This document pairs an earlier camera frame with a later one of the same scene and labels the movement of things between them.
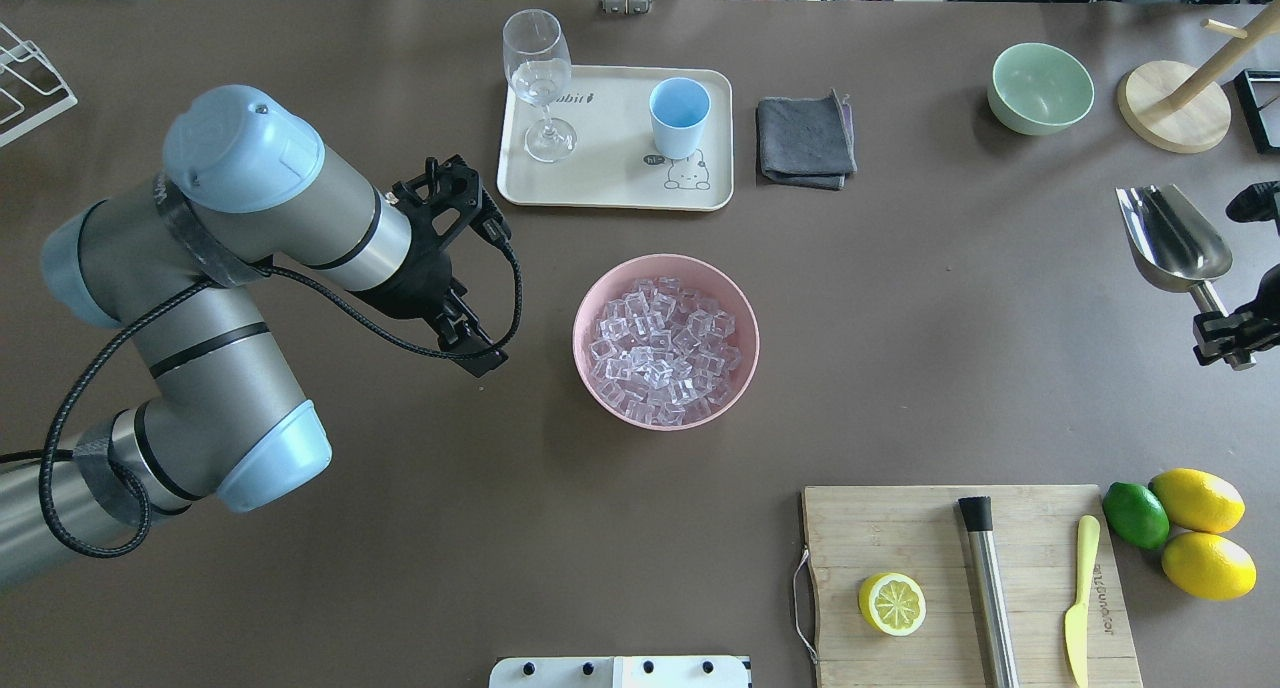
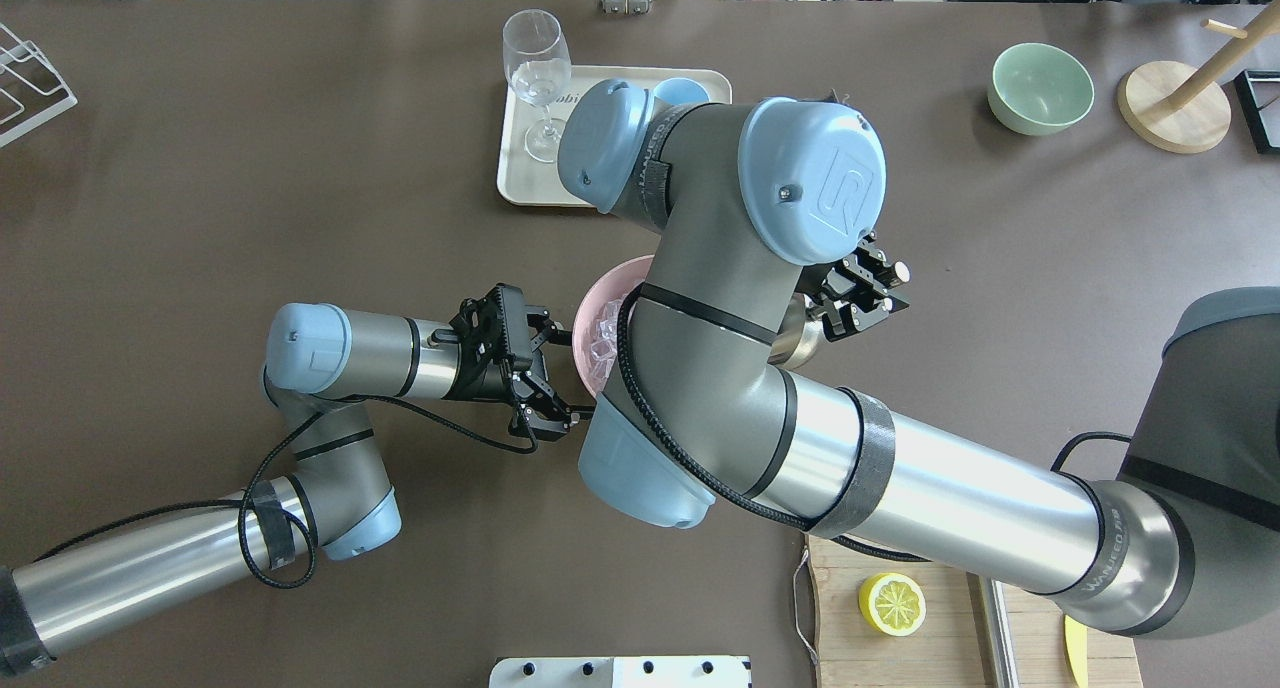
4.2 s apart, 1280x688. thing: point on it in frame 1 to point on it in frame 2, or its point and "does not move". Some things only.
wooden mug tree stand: [1173, 107] does not move
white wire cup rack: [33, 90] does not move
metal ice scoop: [1179, 248] to [798, 339]
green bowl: [1038, 89] does not move
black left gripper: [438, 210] to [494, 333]
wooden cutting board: [855, 533] does not move
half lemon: [893, 603] does not move
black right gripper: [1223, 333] to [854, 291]
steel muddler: [992, 595] does not move
